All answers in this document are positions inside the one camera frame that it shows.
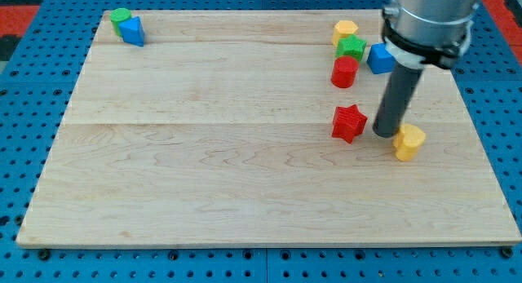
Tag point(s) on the yellow heart block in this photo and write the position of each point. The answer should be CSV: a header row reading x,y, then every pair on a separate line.
x,y
407,141

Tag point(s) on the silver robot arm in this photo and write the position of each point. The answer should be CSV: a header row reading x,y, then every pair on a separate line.
x,y
428,32

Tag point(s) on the light wooden board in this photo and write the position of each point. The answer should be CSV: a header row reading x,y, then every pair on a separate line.
x,y
217,134

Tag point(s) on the red star block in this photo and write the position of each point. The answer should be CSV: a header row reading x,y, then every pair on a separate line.
x,y
348,123

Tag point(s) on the red cylinder block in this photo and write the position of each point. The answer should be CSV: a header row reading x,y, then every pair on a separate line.
x,y
344,71

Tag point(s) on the green star block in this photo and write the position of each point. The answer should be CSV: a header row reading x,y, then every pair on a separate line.
x,y
351,46

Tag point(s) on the yellow hexagon block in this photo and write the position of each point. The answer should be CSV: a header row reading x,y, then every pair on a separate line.
x,y
343,29

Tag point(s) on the blue cube block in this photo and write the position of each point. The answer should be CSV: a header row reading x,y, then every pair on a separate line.
x,y
380,60

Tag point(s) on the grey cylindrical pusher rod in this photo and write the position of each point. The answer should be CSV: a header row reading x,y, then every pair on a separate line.
x,y
399,91

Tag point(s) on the blue triangle block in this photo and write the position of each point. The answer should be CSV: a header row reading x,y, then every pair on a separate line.
x,y
132,31

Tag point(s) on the green cylinder block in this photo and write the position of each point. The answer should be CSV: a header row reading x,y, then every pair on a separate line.
x,y
118,16

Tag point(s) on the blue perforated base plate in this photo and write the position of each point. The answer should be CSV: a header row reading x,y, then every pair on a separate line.
x,y
35,87

